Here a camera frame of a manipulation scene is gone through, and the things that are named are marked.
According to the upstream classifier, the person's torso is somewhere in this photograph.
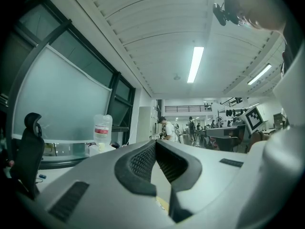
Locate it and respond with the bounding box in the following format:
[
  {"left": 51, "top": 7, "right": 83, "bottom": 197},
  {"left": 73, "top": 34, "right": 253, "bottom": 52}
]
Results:
[{"left": 280, "top": 20, "right": 297, "bottom": 78}]

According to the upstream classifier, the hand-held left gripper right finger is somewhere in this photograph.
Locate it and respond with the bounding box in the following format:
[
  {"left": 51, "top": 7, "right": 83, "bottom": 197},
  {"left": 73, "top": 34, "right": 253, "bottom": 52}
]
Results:
[{"left": 156, "top": 139, "right": 254, "bottom": 229}]

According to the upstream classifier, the long ceiling light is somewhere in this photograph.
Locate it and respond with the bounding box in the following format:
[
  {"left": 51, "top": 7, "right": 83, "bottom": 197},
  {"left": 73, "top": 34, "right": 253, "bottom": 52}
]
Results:
[
  {"left": 187, "top": 46, "right": 205, "bottom": 83},
  {"left": 247, "top": 63, "right": 272, "bottom": 85}
]

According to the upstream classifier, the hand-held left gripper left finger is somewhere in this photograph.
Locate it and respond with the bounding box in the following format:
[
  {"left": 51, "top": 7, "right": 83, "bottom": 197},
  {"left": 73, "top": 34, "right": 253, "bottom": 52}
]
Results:
[{"left": 35, "top": 139, "right": 176, "bottom": 229}]

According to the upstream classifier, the person's head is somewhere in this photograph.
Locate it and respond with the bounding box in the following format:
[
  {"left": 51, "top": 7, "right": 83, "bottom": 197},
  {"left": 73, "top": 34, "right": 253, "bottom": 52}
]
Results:
[{"left": 224, "top": 0, "right": 288, "bottom": 33}]

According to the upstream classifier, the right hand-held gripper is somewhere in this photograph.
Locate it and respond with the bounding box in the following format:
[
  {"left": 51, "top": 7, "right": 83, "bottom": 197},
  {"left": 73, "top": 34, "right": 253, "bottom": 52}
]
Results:
[{"left": 238, "top": 105, "right": 264, "bottom": 142}]

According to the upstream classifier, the black office chair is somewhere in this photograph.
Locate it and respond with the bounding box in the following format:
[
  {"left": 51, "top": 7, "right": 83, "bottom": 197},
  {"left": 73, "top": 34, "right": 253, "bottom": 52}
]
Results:
[{"left": 9, "top": 113, "right": 46, "bottom": 200}]

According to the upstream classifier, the person's right forearm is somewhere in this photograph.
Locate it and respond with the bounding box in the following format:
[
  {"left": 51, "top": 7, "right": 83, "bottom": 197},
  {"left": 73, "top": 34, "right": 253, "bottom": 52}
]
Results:
[{"left": 247, "top": 130, "right": 272, "bottom": 152}]

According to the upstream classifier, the large clear water bottle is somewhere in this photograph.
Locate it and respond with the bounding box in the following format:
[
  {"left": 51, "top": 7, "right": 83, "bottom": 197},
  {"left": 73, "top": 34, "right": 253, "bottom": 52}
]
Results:
[{"left": 93, "top": 114, "right": 113, "bottom": 145}]

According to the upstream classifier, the white water dispenser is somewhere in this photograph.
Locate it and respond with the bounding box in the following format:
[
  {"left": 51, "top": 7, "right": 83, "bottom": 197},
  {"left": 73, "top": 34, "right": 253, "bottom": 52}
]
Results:
[{"left": 89, "top": 144, "right": 117, "bottom": 157}]

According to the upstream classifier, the white printed book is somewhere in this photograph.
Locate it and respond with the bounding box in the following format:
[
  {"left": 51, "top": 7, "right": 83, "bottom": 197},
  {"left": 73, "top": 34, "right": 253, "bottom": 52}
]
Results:
[{"left": 206, "top": 125, "right": 246, "bottom": 138}]

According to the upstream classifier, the black balcony railing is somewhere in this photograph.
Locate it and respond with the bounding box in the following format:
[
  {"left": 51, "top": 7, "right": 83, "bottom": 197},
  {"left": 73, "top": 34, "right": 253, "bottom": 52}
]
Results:
[{"left": 164, "top": 105, "right": 212, "bottom": 113}]

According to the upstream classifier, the dark red book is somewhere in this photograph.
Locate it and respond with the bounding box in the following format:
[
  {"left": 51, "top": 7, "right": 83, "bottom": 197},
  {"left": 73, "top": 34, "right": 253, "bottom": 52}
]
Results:
[{"left": 204, "top": 136, "right": 240, "bottom": 152}]

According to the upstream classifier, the black head camera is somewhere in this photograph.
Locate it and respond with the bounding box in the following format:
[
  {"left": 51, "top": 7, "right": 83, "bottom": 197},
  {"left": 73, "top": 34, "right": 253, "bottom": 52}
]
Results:
[{"left": 213, "top": 3, "right": 231, "bottom": 26}]

